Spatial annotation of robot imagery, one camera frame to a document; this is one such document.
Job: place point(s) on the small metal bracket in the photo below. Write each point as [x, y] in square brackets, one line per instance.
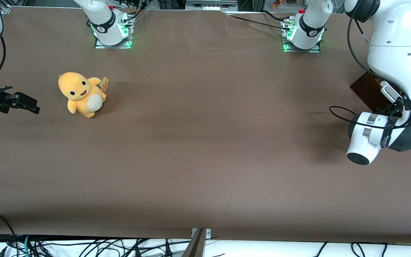
[208, 233]

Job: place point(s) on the dark camera mount pole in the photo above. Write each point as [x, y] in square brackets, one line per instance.
[196, 246]

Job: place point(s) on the small orange object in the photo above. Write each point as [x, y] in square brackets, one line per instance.
[276, 4]

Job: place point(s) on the brown table cover sheet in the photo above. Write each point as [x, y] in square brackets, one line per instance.
[205, 142]

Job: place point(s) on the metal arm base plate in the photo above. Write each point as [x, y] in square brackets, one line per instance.
[316, 49]
[100, 45]

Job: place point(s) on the yellow plush toy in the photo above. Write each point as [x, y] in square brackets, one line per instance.
[80, 96]

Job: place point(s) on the grey power strip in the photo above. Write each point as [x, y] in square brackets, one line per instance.
[211, 5]

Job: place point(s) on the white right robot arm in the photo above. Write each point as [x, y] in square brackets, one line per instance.
[102, 18]

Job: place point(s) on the aluminium corner bracket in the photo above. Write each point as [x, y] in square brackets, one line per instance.
[5, 9]

